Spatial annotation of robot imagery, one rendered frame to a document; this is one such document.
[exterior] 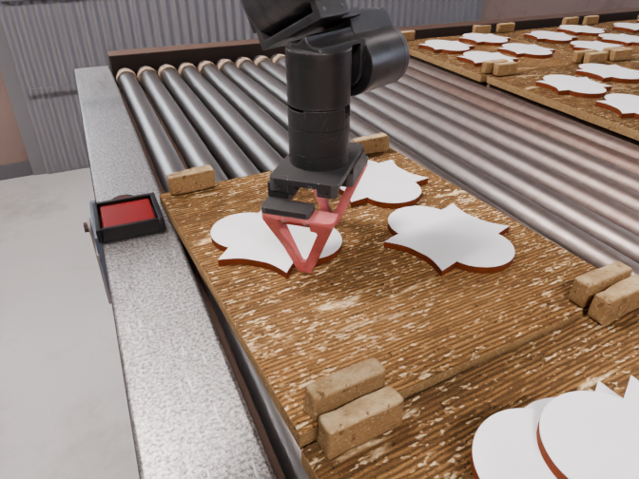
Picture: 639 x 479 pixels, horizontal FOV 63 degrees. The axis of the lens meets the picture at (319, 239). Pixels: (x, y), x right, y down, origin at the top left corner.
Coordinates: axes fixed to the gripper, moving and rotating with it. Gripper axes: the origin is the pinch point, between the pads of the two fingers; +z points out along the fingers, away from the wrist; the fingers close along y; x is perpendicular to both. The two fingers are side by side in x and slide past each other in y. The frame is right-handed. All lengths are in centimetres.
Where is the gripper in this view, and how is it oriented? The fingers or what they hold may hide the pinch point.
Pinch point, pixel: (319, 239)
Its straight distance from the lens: 54.7
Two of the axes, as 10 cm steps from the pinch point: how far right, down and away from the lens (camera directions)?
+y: 3.0, -5.1, 8.0
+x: -9.5, -1.6, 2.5
